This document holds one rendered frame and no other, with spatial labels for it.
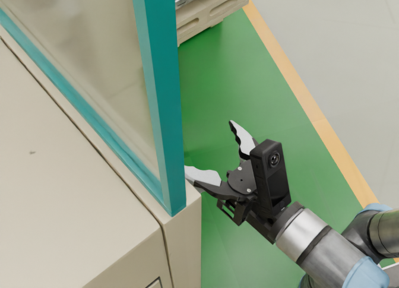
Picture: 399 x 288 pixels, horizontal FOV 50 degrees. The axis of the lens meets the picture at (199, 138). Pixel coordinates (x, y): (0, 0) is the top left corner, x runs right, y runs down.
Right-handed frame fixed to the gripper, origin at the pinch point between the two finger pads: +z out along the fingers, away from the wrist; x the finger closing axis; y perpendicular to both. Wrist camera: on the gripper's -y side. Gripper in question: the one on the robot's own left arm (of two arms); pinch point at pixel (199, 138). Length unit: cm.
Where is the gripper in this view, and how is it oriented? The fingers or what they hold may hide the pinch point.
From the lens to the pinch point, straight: 71.2
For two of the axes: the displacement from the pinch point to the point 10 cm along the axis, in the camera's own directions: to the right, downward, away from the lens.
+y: -1.0, 6.4, 7.6
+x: 7.1, -4.9, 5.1
